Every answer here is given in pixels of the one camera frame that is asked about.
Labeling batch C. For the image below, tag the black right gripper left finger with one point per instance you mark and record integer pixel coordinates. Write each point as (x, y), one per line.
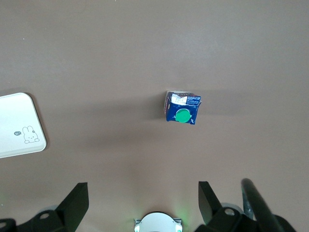
(67, 212)

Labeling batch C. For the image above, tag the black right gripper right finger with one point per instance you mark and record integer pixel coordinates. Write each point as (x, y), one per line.
(212, 215)

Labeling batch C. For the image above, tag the blue milk carton green cap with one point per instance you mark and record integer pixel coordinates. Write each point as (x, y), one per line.
(182, 116)

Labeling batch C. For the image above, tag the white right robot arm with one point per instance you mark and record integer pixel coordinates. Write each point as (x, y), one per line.
(157, 224)

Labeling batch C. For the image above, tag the cream rabbit print tray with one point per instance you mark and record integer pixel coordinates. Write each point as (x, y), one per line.
(14, 120)

